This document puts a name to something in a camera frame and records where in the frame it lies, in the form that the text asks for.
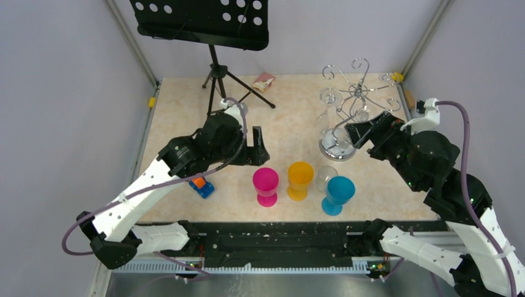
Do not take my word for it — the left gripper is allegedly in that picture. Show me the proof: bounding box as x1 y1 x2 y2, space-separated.
211 126 269 166

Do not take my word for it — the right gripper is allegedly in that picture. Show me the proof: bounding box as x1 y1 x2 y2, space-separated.
344 110 423 191

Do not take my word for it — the magenta plastic goblet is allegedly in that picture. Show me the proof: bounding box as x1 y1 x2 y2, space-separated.
252 168 279 207

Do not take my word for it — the tall clear flute glass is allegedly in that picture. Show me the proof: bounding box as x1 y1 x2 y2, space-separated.
313 87 342 135

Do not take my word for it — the clear wine glass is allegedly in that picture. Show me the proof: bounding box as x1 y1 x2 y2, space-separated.
350 98 370 123

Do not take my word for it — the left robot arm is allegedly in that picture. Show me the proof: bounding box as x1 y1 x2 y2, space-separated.
77 112 270 269

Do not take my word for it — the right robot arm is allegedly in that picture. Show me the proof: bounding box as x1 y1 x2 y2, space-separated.
345 112 524 296

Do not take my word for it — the chrome wine glass rack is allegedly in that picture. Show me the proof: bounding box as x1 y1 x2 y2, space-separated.
318 58 404 161

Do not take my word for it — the small clear tumbler glass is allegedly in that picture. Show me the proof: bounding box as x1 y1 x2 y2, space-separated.
315 166 339 192

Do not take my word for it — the orange plastic goblet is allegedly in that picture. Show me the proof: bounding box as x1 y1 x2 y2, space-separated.
287 161 315 202

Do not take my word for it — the blue plastic goblet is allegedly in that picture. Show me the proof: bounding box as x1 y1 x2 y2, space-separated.
321 176 356 216

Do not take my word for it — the wooden block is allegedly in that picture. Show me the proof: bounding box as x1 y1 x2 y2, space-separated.
404 90 417 110

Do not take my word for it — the blue orange toy car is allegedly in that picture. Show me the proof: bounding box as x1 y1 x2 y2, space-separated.
188 177 215 199

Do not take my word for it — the yellow corner clamp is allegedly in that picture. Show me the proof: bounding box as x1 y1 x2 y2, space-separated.
390 72 404 83

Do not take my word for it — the small pink card box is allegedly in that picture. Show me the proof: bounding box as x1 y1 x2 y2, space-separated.
252 72 276 92

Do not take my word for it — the black music stand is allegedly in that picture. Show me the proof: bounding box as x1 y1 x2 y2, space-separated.
130 0 269 98

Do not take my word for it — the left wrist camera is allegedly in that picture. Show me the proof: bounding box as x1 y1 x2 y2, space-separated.
220 98 248 126

